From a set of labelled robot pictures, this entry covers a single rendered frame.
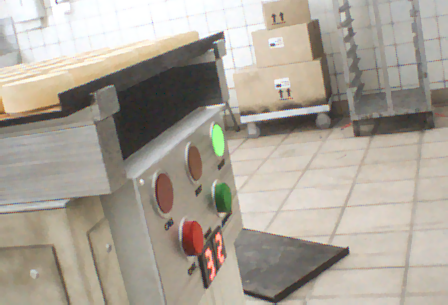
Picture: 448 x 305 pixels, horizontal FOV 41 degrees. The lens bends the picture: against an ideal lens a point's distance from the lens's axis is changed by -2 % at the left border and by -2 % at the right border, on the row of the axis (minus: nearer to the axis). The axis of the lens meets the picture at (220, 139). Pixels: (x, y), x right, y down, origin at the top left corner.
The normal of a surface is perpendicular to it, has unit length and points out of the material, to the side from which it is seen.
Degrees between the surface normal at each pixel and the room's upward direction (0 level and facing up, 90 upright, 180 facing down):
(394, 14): 90
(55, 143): 90
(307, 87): 90
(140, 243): 90
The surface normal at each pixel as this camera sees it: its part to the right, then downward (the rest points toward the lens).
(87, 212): 0.95, -0.12
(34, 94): 0.18, 0.18
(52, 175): -0.26, 0.26
